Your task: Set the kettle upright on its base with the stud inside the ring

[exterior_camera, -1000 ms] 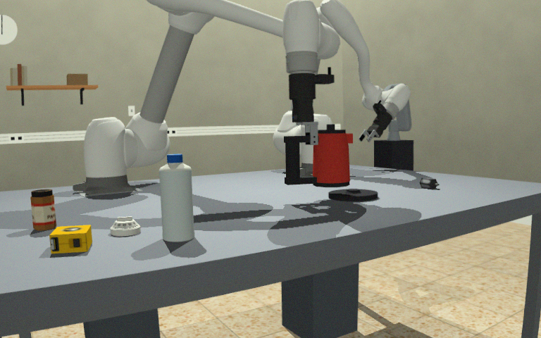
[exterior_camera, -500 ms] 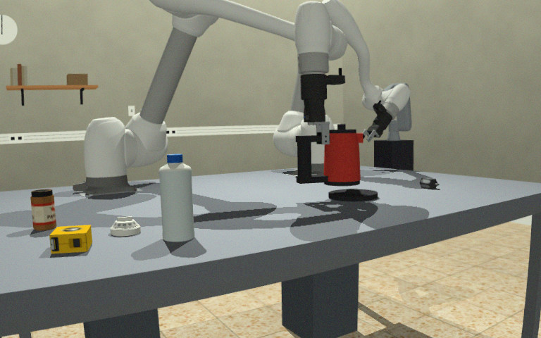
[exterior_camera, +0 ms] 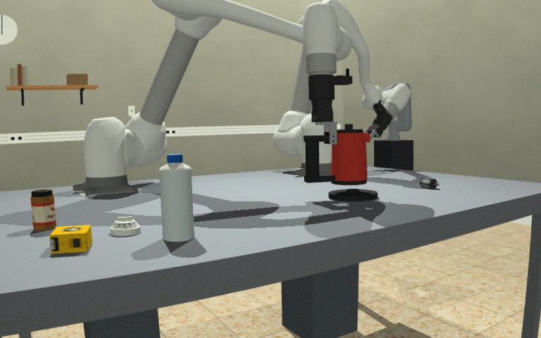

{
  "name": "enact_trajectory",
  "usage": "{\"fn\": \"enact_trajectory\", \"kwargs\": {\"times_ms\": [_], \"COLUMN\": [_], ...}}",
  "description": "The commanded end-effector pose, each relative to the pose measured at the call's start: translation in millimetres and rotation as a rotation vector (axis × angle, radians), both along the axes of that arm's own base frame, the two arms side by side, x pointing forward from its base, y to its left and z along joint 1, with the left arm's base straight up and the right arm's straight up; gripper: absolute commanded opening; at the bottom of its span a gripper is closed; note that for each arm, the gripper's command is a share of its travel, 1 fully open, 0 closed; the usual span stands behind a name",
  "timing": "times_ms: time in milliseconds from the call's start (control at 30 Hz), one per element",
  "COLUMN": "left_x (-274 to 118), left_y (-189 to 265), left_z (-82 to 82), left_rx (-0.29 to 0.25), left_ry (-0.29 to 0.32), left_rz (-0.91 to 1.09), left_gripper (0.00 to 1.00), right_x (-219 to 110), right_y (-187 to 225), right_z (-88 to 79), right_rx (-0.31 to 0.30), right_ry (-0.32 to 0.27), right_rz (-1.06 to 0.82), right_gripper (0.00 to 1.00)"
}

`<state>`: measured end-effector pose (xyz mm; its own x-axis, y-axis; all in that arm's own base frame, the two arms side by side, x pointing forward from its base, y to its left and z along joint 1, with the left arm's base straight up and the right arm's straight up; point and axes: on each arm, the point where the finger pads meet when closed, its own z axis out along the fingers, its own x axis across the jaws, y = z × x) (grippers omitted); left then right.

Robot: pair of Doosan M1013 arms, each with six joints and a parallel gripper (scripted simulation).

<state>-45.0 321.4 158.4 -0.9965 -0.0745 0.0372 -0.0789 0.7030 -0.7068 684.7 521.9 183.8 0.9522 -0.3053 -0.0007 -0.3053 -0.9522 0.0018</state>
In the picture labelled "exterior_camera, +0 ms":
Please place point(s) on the brown jar with black lid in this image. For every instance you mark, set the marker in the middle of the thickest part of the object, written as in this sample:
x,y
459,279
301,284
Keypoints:
x,y
43,209

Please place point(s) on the yellow tape measure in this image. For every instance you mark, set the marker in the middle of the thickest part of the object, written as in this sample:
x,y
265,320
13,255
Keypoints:
x,y
71,239

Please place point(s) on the white plastic bottle with blue cap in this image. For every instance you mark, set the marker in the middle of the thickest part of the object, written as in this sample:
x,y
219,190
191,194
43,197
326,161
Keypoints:
x,y
176,200

